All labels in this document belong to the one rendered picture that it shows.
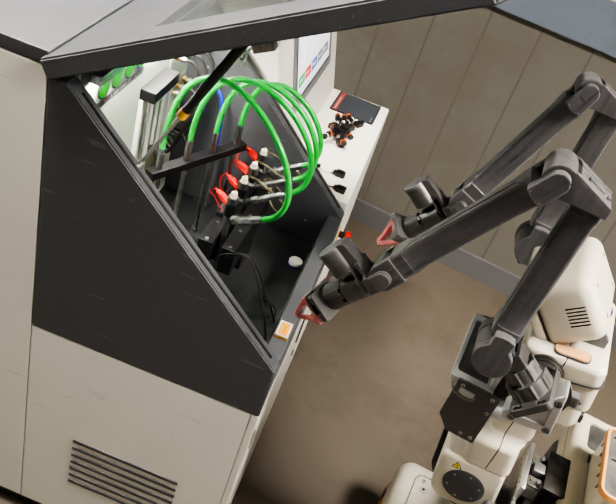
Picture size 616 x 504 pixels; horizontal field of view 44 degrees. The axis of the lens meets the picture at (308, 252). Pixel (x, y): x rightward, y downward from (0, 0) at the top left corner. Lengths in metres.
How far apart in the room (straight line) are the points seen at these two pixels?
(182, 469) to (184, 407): 0.23
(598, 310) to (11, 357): 1.37
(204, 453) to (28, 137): 0.88
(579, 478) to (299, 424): 1.17
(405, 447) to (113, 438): 1.27
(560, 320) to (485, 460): 0.45
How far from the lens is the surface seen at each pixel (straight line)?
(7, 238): 1.78
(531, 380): 1.54
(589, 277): 1.58
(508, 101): 3.49
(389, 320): 3.42
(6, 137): 1.63
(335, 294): 1.54
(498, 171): 1.81
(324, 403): 2.97
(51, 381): 2.02
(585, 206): 1.34
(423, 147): 3.65
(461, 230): 1.40
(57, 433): 2.17
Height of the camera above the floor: 2.17
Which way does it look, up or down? 37 degrees down
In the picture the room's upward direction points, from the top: 19 degrees clockwise
